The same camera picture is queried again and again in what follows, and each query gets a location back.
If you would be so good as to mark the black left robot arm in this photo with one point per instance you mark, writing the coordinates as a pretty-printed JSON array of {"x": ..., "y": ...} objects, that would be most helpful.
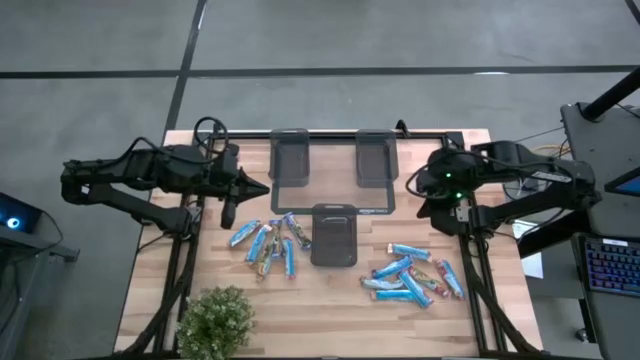
[{"x": 125, "y": 170}]

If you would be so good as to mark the white paper sheet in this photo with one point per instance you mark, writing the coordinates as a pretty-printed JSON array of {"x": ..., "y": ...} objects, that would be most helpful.
[{"x": 532, "y": 265}]

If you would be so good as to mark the black round pole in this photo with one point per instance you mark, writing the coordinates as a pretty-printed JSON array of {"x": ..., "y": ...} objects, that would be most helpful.
[{"x": 612, "y": 95}]

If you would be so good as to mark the black computer with blue light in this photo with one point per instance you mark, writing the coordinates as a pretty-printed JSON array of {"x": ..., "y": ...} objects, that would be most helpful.
[{"x": 15, "y": 220}]

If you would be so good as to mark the green artificial potted plant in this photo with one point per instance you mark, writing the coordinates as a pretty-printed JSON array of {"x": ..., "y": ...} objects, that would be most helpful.
[{"x": 215, "y": 322}]

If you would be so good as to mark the monitor with blue screen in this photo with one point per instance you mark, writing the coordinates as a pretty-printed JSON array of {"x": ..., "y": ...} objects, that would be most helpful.
[{"x": 631, "y": 186}]

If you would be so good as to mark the green and blue granola bar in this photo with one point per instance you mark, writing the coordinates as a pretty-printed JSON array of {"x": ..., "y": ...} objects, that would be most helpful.
[{"x": 264, "y": 265}]

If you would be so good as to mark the translucent dark-bordered baking mat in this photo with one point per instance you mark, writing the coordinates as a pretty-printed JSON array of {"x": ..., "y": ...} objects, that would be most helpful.
[{"x": 380, "y": 211}]

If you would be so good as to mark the grey metal side stand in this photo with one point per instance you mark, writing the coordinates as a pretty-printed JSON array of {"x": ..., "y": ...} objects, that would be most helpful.
[{"x": 35, "y": 245}]

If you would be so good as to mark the dark grey computer cart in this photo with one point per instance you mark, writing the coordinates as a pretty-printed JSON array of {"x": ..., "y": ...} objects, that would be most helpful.
[{"x": 600, "y": 145}]

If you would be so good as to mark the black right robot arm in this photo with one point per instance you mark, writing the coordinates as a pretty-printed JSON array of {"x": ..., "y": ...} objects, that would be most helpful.
[{"x": 550, "y": 175}]

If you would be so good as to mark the blue red-ended granola bar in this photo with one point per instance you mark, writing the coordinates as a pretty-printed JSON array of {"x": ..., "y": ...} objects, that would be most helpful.
[
  {"x": 258, "y": 243},
  {"x": 289, "y": 258},
  {"x": 450, "y": 279}
]

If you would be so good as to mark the black frame clamp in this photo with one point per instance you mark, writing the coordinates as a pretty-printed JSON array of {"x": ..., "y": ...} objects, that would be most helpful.
[
  {"x": 216, "y": 129},
  {"x": 401, "y": 127}
]

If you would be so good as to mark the backlit black keyboard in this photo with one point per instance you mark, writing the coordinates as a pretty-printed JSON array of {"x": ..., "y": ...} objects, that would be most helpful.
[{"x": 612, "y": 267}]

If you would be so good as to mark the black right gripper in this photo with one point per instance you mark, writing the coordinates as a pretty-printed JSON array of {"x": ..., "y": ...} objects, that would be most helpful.
[{"x": 447, "y": 167}]

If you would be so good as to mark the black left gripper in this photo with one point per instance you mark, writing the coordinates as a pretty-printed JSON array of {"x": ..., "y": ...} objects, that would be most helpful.
[{"x": 231, "y": 187}]

